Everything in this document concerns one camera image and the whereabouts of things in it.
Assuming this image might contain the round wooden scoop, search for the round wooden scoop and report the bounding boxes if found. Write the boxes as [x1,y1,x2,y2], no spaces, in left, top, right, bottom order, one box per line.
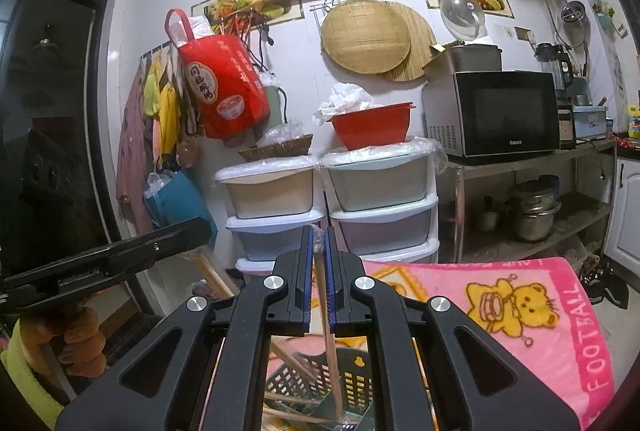
[176,138,202,169]

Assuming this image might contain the wooden chopstick pair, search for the wooden chopstick pair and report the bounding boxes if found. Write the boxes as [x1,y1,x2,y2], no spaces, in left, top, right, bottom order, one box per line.
[309,223,347,424]
[189,247,237,301]

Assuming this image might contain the light blue plastic box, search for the light blue plastic box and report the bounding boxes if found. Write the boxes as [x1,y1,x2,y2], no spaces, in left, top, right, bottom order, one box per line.
[571,104,610,142]

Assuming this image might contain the white plastic bag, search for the white plastic bag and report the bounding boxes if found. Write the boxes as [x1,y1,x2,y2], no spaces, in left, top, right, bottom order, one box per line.
[314,82,376,124]

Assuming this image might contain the pink printed blanket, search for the pink printed blanket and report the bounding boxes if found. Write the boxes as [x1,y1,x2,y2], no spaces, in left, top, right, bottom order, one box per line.
[265,256,616,431]

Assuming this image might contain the wall plant holder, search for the wall plant holder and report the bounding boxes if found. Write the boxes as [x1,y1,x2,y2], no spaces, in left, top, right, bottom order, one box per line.
[592,0,628,37]

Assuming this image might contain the bunch of chopsticks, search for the bunch of chopsticks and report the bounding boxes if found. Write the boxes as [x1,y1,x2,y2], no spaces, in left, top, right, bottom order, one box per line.
[260,341,351,427]

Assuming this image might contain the green plastic utensil basket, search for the green plastic utensil basket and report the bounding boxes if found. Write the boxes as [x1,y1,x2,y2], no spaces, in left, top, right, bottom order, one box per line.
[264,346,381,431]

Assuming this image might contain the person's left hand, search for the person's left hand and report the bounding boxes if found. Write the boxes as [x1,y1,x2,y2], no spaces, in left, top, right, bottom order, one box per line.
[22,305,107,379]

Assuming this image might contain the steel kitchen rack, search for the steel kitchen rack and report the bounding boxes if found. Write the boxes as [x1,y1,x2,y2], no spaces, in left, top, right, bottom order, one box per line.
[435,138,618,264]

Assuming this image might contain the long fruit wall poster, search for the long fruit wall poster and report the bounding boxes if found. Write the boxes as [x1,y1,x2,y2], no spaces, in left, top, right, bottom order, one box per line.
[191,0,305,28]

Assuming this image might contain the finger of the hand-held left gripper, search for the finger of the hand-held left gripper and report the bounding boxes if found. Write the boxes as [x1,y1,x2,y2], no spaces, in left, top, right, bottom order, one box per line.
[106,217,214,275]

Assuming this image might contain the red shopping bag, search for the red shopping bag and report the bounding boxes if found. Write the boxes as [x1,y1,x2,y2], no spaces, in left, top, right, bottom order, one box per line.
[166,8,272,139]

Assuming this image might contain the black shoes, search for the black shoes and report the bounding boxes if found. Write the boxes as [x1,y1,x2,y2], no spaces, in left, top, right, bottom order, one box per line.
[582,261,631,309]

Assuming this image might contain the black microwave oven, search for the black microwave oven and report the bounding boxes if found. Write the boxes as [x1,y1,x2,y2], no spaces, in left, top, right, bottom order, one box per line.
[422,70,561,159]

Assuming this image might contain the blue hanging bag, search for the blue hanging bag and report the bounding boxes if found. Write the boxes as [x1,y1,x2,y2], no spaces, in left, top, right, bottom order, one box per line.
[144,168,218,244]

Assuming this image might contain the large steel pot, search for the large steel pot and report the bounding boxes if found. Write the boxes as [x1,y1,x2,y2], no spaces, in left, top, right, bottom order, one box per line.
[507,178,562,242]

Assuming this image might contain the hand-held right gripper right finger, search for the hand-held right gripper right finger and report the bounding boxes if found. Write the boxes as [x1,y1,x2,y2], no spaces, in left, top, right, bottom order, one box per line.
[322,226,586,431]

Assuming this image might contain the glass pot lid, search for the glass pot lid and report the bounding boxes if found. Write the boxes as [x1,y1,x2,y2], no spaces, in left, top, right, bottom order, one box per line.
[437,0,488,39]

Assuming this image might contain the brown wicker basket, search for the brown wicker basket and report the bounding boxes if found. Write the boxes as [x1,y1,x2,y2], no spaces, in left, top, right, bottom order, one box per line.
[238,134,314,162]

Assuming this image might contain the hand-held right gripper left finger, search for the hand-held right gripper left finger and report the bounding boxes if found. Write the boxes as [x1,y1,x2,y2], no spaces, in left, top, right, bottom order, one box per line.
[54,225,315,431]

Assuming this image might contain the hanging steel pot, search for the hanging steel pot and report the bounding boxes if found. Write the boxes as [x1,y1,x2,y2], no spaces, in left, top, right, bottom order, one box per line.
[560,0,587,47]

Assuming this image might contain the yellow hanging cloths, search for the yellow hanging cloths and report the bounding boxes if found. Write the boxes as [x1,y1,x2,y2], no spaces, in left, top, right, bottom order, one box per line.
[142,56,181,167]

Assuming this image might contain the steel rectangular container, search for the steel rectangular container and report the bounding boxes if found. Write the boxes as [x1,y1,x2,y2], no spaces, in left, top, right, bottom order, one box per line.
[440,42,503,73]

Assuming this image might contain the person's left forearm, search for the person's left forearm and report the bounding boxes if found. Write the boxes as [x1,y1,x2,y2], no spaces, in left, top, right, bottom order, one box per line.
[0,318,68,431]

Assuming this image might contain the red plastic basin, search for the red plastic basin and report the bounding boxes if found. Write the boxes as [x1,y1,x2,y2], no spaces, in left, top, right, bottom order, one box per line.
[327,102,417,151]

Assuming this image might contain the round woven bamboo tray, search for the round woven bamboo tray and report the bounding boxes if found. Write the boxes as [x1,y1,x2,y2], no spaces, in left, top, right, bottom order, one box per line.
[321,0,413,74]

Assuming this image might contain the round bamboo slat mat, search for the round bamboo slat mat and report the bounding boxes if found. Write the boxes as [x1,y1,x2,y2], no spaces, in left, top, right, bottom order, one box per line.
[377,1,440,83]

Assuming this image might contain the white kitchen cabinets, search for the white kitchen cabinets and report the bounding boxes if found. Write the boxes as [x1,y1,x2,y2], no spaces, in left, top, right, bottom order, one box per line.
[602,156,640,269]

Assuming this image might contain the small steel pot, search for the small steel pot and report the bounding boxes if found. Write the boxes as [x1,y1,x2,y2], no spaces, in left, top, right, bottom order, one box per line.
[472,196,503,232]

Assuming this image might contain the black blender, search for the black blender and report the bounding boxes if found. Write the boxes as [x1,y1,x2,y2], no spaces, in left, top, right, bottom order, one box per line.
[534,42,577,149]

